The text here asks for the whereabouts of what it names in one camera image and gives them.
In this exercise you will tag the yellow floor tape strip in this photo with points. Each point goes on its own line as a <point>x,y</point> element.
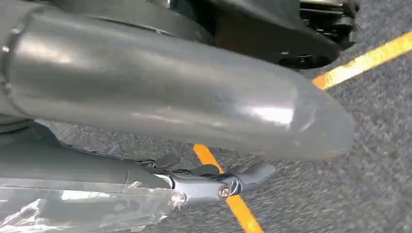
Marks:
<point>363,61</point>
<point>241,212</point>

